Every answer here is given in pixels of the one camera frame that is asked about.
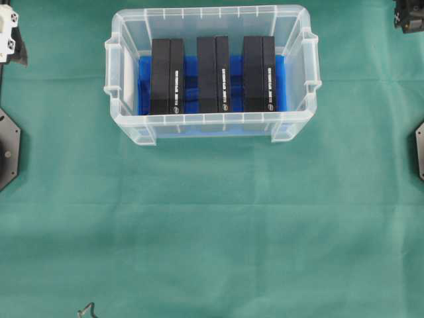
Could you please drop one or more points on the black realsense box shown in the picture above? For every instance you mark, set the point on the black realsense box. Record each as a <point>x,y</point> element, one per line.
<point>214,79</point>
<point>259,74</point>
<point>167,84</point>

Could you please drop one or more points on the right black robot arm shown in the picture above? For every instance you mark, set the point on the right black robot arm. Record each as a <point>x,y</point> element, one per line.
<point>408,15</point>

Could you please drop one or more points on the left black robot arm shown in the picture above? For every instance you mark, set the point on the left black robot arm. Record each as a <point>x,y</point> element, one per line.
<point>13,47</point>

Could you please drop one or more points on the clear plastic storage case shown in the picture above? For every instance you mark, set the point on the clear plastic storage case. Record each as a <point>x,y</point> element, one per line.
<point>132,33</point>

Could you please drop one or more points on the blue padding cloth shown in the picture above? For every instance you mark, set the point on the blue padding cloth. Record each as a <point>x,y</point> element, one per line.
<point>191,89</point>

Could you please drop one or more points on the green table cloth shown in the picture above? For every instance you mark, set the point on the green table cloth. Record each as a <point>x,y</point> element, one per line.
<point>329,224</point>

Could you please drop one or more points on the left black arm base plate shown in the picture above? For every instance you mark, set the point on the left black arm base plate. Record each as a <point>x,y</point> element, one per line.
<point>10,149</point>

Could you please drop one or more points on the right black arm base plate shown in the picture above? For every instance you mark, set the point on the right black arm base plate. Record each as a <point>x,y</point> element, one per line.
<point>420,149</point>

